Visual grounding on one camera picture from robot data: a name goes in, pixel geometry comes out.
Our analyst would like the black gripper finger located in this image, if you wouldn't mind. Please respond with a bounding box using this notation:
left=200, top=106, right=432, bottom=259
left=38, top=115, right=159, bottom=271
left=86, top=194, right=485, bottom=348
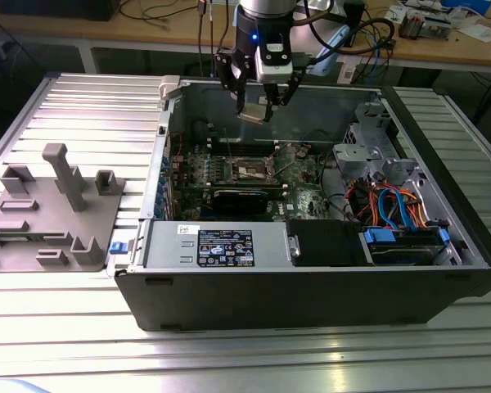
left=212, top=48, right=249, bottom=119
left=263, top=66, right=309, bottom=124

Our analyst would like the CPU with silver top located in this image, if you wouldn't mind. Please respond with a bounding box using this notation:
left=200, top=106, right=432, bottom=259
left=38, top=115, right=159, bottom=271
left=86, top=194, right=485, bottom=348
left=236, top=102, right=268, bottom=124

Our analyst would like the metal locking lever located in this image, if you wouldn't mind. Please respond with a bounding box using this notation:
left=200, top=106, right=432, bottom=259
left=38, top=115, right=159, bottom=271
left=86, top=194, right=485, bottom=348
left=223, top=129, right=235, bottom=165

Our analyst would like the metal socket cover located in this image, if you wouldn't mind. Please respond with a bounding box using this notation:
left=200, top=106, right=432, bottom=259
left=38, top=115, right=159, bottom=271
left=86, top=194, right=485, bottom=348
left=267, top=143, right=299, bottom=185

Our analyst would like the CPU socket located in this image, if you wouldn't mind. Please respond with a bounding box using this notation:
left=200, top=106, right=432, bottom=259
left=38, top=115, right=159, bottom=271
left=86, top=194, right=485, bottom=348
left=227, top=156, right=280, bottom=184

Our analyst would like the grey case latch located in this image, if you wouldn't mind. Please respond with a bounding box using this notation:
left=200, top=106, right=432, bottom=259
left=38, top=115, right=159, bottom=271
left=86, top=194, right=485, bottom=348
left=158, top=75, right=183, bottom=102

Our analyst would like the pale blue teach pendant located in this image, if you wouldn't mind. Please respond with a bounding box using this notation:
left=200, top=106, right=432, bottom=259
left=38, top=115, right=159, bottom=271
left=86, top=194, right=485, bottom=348
left=315, top=25, right=352, bottom=75

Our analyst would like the white label tag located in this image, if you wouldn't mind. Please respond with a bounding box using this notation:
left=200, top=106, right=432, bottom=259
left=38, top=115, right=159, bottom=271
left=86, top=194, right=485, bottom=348
left=337, top=61, right=356, bottom=86

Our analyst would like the black graphics card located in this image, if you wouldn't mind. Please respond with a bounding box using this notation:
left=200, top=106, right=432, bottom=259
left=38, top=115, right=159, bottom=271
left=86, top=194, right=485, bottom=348
left=210, top=187, right=286, bottom=216

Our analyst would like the green motherboard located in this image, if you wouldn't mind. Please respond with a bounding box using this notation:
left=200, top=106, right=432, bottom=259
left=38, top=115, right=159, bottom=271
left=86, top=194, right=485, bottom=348
left=167, top=141, right=343, bottom=222

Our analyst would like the wooden desk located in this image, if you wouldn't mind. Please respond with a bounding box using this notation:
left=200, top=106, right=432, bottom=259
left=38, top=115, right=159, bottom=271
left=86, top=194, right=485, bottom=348
left=0, top=0, right=491, bottom=69

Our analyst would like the black plastic shroud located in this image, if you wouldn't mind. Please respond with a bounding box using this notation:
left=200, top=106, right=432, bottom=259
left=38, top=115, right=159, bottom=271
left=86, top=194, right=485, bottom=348
left=288, top=219, right=372, bottom=268

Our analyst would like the copper heatsink cooler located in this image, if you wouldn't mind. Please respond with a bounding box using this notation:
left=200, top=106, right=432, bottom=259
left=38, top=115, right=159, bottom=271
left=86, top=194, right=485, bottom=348
left=399, top=11, right=426, bottom=41

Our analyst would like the grey power supply unit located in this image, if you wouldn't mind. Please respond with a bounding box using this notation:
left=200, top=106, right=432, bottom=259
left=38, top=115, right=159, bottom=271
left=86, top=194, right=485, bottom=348
left=141, top=220, right=302, bottom=269

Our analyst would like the grey electronic part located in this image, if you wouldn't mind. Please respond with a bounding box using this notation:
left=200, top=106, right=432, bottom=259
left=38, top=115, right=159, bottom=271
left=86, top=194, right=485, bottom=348
left=423, top=15, right=452, bottom=41

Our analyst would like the black box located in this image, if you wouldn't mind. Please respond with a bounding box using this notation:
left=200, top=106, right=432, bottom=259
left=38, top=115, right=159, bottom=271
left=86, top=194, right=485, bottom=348
left=0, top=0, right=116, bottom=22

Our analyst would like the black PC case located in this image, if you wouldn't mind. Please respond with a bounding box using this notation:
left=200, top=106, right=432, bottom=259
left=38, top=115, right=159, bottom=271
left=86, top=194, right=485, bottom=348
left=113, top=75, right=491, bottom=333

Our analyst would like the hard disk in blue carrier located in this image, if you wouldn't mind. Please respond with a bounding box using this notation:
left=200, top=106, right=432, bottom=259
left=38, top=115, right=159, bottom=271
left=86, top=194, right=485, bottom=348
left=362, top=227, right=451, bottom=267

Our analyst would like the blue box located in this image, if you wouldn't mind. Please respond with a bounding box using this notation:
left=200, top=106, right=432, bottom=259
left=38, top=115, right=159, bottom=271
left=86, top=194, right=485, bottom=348
left=440, top=0, right=491, bottom=10

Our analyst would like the white paper sheet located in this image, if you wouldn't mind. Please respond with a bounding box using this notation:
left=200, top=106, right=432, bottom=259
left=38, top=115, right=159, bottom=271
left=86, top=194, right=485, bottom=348
left=457, top=22, right=491, bottom=43

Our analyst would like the grey parts rack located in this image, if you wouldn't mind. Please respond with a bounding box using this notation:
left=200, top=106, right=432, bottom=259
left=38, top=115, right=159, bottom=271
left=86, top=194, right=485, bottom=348
left=0, top=142, right=127, bottom=273

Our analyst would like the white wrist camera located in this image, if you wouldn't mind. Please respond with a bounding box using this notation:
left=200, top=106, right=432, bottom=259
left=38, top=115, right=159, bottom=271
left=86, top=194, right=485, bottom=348
left=252, top=39, right=295, bottom=85

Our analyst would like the blue wire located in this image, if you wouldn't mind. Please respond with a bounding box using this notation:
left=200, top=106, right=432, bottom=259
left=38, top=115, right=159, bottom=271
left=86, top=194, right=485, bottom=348
left=375, top=182, right=396, bottom=230
left=392, top=186, right=414, bottom=231

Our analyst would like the orange wire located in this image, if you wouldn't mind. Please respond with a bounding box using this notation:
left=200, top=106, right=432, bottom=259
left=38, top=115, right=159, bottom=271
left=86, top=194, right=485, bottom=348
left=404, top=188, right=430, bottom=230

